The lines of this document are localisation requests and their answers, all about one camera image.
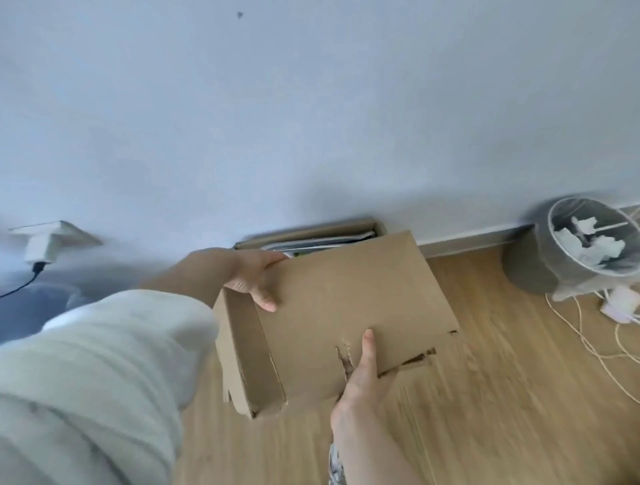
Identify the person's right hand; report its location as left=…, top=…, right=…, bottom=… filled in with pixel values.
left=330, top=328, right=401, bottom=430

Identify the person's left hand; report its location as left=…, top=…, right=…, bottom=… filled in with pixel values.
left=185, top=248, right=289, bottom=313

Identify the brown cardboard box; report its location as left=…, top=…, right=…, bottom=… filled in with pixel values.
left=212, top=230, right=461, bottom=419

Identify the person's right forearm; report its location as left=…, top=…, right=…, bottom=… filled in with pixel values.
left=327, top=407, right=436, bottom=485

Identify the person's left forearm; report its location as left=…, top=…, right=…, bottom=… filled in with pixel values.
left=0, top=250, right=236, bottom=485

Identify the open cardboard box with papers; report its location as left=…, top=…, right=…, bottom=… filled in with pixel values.
left=234, top=218, right=389, bottom=259

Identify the white plug charger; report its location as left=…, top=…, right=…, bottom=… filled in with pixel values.
left=24, top=231, right=63, bottom=265

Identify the grey round waste bin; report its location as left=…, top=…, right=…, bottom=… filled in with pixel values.
left=502, top=196, right=640, bottom=302

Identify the crumpled white paper trash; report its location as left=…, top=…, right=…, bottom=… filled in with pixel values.
left=554, top=216, right=628, bottom=268

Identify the white power adapter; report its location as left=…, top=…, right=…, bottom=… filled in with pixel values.
left=600, top=286, right=640, bottom=323

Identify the white cable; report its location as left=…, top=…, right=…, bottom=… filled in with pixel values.
left=545, top=287, right=640, bottom=404

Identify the black cable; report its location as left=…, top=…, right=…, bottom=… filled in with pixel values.
left=0, top=261, right=47, bottom=300

